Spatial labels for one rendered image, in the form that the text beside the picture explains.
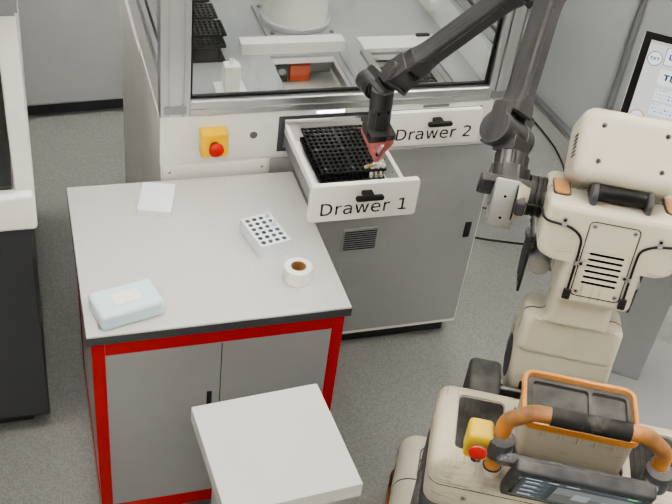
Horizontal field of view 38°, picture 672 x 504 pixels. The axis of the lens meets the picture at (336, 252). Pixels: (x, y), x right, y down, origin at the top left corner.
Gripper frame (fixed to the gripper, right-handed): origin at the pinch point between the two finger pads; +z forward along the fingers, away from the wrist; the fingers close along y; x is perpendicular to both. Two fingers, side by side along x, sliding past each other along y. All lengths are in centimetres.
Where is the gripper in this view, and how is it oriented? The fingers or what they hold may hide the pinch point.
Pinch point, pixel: (374, 155)
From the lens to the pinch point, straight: 251.5
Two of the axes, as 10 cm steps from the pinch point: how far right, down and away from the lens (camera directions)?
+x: 9.6, -1.0, 2.5
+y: 2.5, 6.3, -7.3
